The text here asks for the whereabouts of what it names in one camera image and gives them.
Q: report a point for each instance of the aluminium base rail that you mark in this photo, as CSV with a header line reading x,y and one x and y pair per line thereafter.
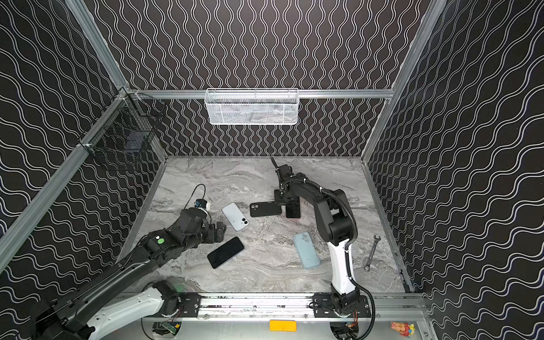
x,y
311,307

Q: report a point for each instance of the silver spanner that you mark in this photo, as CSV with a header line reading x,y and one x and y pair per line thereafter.
x,y
376,240

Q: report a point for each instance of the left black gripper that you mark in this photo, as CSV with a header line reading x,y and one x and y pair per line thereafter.
x,y
214,231

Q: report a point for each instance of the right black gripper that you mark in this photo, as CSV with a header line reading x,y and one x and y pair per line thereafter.
x,y
280,197

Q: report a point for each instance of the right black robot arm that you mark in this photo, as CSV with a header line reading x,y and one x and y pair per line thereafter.
x,y
337,227

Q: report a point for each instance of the black phone screen up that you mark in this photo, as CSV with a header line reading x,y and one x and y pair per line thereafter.
x,y
225,252

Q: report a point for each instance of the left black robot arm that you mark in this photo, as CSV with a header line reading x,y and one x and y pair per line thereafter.
x,y
67,317

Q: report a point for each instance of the red yellow toy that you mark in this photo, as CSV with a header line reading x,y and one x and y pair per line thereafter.
x,y
403,328

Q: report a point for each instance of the black wire basket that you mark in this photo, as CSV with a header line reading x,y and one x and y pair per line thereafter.
x,y
127,136

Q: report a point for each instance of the light blue phone case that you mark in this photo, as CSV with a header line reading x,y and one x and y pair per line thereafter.
x,y
306,250

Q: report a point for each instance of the yellow block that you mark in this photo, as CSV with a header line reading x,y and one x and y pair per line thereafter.
x,y
282,325

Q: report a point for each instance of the white wire mesh basket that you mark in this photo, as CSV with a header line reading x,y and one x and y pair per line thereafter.
x,y
252,106

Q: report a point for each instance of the black phone case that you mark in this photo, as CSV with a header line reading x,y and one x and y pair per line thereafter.
x,y
265,209

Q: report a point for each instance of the black phone purple edge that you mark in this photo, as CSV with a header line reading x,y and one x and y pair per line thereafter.
x,y
293,209

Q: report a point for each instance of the white phone face down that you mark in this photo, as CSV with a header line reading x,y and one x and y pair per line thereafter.
x,y
235,217

